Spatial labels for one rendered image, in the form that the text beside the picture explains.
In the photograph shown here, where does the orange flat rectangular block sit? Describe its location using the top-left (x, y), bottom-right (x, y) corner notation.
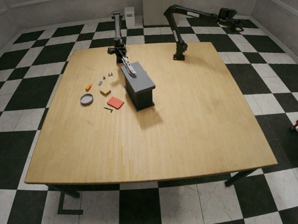
top-left (107, 96), bottom-right (125, 109)

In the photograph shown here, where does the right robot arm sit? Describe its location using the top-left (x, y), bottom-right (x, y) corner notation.
top-left (107, 11), bottom-right (125, 63)

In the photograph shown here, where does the tan wooden block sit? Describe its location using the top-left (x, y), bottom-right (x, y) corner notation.
top-left (99, 86), bottom-right (111, 96)

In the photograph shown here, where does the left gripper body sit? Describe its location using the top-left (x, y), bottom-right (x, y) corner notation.
top-left (224, 19), bottom-right (239, 32)

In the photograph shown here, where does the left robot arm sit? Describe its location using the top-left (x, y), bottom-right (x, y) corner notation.
top-left (163, 4), bottom-right (238, 61)

